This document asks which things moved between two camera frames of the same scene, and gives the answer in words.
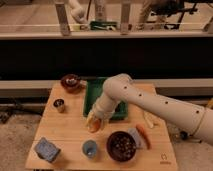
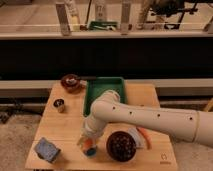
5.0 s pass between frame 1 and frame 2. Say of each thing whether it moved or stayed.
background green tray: stayed
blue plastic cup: stayed
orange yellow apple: moved
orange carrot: stayed
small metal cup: stayed
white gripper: moved
